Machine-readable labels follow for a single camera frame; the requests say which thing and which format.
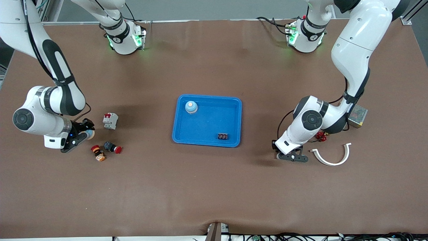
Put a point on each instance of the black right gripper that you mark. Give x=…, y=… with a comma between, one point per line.
x=79, y=127

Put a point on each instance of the blue desk bell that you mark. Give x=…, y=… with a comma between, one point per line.
x=191, y=107
x=90, y=135

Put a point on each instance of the black terminal block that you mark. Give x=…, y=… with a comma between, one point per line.
x=223, y=136

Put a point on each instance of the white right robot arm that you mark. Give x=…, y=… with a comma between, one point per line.
x=36, y=117

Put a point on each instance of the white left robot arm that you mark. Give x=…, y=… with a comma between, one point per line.
x=354, y=40

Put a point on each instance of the blue plastic tray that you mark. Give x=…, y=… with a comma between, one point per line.
x=207, y=124

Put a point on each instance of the orange emergency stop button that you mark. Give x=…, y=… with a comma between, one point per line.
x=98, y=153

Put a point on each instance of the white red circuit breaker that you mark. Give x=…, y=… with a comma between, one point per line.
x=110, y=121

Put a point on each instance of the red mushroom pushbutton blue block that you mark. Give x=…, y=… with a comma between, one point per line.
x=112, y=147

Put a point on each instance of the white curved plastic clamp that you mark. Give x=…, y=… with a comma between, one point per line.
x=332, y=164

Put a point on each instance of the brown table cover mat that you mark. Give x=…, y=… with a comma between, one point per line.
x=214, y=187

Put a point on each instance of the metal mesh power supply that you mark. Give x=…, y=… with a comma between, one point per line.
x=359, y=115

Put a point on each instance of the aluminium frame post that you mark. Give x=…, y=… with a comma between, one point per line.
x=20, y=18
x=413, y=15

